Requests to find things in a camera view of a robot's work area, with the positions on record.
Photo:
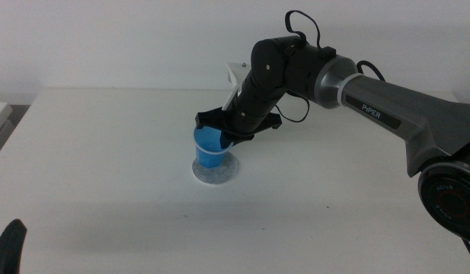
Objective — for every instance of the round grey cup mat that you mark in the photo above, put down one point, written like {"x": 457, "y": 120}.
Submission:
{"x": 227, "y": 171}

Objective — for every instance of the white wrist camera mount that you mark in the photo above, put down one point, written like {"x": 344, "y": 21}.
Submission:
{"x": 234, "y": 78}

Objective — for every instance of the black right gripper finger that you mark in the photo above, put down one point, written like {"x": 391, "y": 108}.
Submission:
{"x": 243, "y": 139}
{"x": 225, "y": 140}

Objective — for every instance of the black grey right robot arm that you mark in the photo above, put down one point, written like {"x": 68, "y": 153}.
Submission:
{"x": 391, "y": 110}

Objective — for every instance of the blue plastic cup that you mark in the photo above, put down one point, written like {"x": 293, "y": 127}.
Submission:
{"x": 208, "y": 152}

